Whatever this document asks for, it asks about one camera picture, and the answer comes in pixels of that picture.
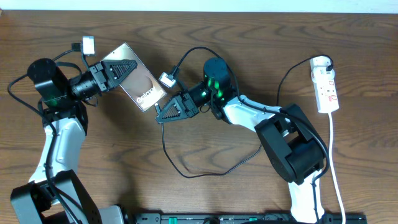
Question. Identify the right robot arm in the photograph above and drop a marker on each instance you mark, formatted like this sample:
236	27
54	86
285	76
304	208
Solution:
294	148

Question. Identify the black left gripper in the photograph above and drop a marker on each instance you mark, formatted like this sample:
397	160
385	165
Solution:
101	72

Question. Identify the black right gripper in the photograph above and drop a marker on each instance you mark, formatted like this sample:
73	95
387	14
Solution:
183	104

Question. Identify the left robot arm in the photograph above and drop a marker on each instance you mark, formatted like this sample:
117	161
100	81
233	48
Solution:
54	193

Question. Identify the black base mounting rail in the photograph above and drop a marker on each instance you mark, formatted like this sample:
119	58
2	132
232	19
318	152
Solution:
156	218

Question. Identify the white power strip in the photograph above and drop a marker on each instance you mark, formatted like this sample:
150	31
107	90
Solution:
323	78

